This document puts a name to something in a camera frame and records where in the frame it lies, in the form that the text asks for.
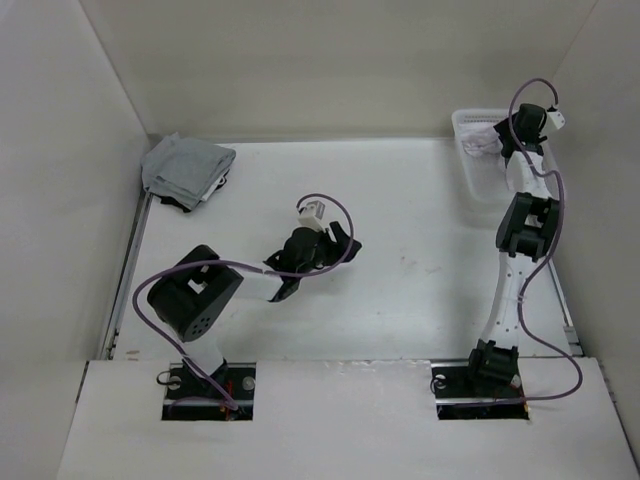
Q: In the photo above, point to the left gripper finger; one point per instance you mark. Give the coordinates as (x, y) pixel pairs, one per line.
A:
(339, 233)
(351, 250)

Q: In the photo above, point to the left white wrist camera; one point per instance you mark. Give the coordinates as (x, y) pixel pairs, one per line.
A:
(311, 214)

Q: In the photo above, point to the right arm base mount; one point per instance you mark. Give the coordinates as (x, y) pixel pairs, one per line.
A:
(457, 397)

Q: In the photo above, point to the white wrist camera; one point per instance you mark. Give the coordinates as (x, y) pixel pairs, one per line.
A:
(311, 214)
(555, 120)

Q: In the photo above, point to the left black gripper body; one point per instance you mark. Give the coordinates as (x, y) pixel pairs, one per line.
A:
(325, 254)

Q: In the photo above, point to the white plastic basket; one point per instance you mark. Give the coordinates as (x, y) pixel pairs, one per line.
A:
(488, 208)

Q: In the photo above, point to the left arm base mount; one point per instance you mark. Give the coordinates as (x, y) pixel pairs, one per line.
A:
(188, 397)

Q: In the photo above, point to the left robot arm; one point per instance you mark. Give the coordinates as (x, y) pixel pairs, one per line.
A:
(190, 297)

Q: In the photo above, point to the folded grey tank top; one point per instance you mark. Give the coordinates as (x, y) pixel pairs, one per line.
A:
(184, 168)

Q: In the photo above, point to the folded black tank top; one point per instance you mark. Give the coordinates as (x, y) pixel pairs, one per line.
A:
(174, 203)

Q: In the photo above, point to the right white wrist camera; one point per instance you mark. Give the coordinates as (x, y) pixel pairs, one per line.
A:
(555, 120)

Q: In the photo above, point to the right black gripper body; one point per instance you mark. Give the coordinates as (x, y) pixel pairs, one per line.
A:
(539, 138)

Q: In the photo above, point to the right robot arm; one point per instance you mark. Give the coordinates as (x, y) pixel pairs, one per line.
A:
(523, 240)

